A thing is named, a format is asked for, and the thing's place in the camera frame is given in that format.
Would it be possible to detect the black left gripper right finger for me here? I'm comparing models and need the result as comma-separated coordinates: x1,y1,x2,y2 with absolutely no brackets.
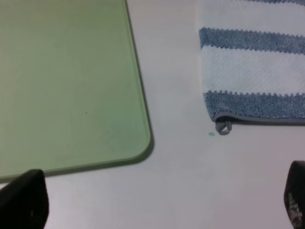
284,160,305,229

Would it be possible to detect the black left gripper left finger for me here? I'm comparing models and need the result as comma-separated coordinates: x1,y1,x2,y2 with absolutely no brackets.
0,169,49,229

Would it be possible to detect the blue white striped towel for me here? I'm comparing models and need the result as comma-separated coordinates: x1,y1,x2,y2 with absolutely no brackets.
198,0,305,135

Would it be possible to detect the green plastic tray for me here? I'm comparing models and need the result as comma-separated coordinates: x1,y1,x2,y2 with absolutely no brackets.
0,0,153,183

